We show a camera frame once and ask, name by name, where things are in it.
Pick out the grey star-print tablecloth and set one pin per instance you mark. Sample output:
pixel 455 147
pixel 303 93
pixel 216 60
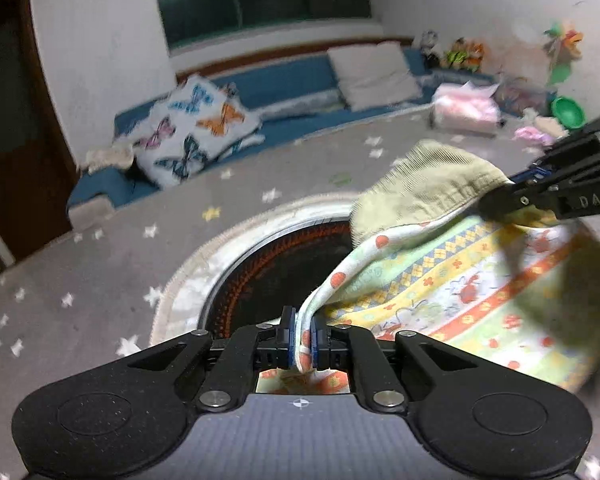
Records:
pixel 105 270

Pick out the pink tissue pack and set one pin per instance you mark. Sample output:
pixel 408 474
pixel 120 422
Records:
pixel 465 107

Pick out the dark wooden door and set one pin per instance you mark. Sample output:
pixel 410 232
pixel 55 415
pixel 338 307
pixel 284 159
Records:
pixel 15 120

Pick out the crumpled white cloth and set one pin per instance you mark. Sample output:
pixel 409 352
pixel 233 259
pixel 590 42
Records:
pixel 107 157

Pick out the clear plastic storage box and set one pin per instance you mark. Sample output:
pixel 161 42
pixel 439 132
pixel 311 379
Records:
pixel 522 95

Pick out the round black stove plate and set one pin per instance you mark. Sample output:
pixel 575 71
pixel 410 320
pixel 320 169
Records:
pixel 250 280

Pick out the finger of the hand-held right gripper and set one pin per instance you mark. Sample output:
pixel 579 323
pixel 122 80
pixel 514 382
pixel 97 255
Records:
pixel 595 132
pixel 520 201

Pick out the green orange wall toy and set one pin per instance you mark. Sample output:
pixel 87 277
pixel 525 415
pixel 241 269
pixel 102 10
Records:
pixel 562 50

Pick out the butterfly print pillow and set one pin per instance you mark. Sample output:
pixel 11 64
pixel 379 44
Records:
pixel 190 125

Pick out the green plastic bowl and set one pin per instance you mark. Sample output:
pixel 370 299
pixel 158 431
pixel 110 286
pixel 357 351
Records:
pixel 567 111

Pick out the blue sofa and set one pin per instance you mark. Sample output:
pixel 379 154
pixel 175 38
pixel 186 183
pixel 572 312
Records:
pixel 280 80

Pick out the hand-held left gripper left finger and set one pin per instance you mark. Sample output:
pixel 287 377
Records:
pixel 292 337

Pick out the pink hair scrunchie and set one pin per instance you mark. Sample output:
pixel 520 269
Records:
pixel 532 135

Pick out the plain grey pillow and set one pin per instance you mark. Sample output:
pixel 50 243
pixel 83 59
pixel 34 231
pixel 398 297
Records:
pixel 375 75

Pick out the panda plush toy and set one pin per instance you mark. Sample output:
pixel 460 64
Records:
pixel 430 47

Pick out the orange fox plush toy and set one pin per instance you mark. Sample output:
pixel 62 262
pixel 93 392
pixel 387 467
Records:
pixel 474 55

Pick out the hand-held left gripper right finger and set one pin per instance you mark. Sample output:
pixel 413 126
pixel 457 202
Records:
pixel 314 342

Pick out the printed green children's pants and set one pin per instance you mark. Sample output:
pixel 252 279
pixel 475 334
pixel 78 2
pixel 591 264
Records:
pixel 455 280

